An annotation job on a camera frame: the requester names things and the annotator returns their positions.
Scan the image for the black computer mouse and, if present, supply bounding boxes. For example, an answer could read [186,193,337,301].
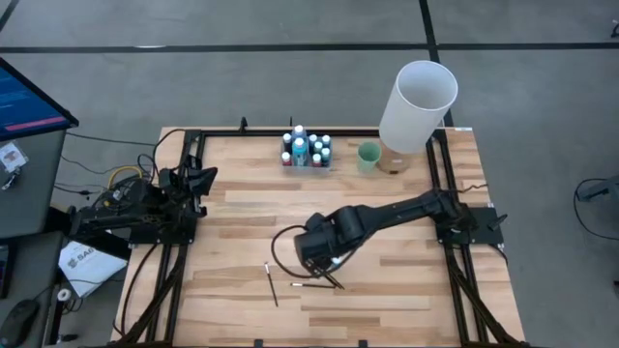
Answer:
[0,298,41,348]

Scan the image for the clear plastic bin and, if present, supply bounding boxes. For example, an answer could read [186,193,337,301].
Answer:
[280,126,336,169]

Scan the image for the white shade wooden base lamp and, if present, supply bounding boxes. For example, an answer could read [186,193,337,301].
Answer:
[376,59,459,176]

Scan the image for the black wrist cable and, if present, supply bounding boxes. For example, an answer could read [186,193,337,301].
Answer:
[270,223,316,280]
[137,128,190,170]

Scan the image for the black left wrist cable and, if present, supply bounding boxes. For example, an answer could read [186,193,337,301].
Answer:
[137,128,190,170]

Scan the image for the large turquoise paint bottle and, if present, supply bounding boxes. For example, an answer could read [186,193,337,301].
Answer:
[291,136,309,167]

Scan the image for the pale green cup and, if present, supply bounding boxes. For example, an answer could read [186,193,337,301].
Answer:
[357,140,383,174]

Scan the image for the black paintbrush wide orange bristles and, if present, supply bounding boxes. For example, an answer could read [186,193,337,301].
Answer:
[323,270,346,291]

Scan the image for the yellow cable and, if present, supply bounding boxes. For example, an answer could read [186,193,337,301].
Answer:
[106,165,144,190]

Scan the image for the monitor with blue screen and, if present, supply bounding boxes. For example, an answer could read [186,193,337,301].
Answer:
[0,56,80,142]

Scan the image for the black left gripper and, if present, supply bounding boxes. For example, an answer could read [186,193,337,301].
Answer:
[159,155,220,219]

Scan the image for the white badge card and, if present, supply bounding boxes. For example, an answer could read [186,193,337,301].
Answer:
[0,141,29,174]

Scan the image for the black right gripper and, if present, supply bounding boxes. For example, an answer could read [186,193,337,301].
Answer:
[293,230,342,281]

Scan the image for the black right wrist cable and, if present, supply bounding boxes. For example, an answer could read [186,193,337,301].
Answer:
[270,223,316,280]

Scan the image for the white printed paper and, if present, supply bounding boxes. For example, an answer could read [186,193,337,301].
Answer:
[57,240,129,299]

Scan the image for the black paintbrush silver ferrule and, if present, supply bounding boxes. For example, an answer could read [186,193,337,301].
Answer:
[264,261,280,308]
[288,281,338,290]

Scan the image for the thin black floor cable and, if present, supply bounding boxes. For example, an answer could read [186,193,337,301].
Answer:
[65,130,161,147]

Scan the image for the black paintbrush narrow orange bristles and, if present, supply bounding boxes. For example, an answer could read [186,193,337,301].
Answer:
[313,270,339,290]

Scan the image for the black looped floor cable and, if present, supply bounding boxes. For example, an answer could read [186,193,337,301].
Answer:
[573,177,619,242]

